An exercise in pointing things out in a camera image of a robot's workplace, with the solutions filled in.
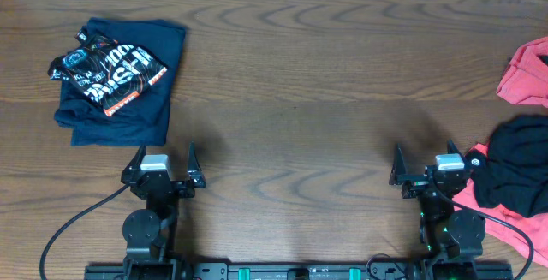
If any folded navy blue shirt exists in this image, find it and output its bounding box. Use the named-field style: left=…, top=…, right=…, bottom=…
left=54, top=18, right=186, bottom=146

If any black orange printed jersey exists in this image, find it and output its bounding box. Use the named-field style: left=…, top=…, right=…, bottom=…
left=48, top=28, right=168, bottom=116

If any red printed t-shirt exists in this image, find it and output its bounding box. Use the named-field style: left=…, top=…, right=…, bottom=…
left=453, top=38, right=547, bottom=265

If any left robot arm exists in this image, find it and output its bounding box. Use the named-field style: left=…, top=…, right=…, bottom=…
left=121, top=144, right=206, bottom=280

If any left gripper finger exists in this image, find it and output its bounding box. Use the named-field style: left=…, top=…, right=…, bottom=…
left=124, top=145, right=146, bottom=173
left=187, top=141, right=202, bottom=178

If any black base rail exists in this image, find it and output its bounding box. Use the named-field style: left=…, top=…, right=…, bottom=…
left=84, top=261, right=513, bottom=280

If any left black cable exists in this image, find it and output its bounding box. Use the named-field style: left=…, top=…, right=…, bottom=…
left=39, top=183, right=132, bottom=280

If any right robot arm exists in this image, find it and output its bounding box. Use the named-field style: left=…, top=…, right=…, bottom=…
left=389, top=141, right=485, bottom=279

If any black t-shirt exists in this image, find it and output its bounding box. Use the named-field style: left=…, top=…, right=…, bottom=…
left=466, top=115, right=547, bottom=218

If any black cable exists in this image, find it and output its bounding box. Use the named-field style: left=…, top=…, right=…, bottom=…
left=39, top=183, right=132, bottom=280
left=432, top=179, right=535, bottom=280

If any right black cable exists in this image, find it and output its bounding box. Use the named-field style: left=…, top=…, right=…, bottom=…
left=432, top=179, right=535, bottom=280

